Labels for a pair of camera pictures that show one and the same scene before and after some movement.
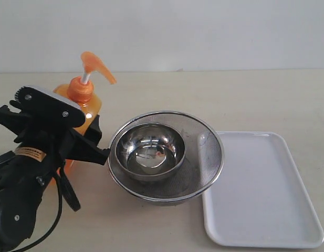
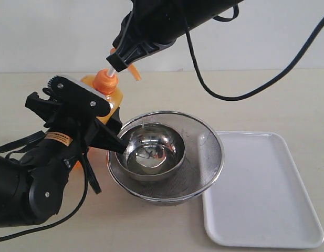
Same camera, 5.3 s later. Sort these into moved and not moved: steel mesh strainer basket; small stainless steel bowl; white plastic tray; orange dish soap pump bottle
Moved: orange dish soap pump bottle
Not moved: steel mesh strainer basket; white plastic tray; small stainless steel bowl
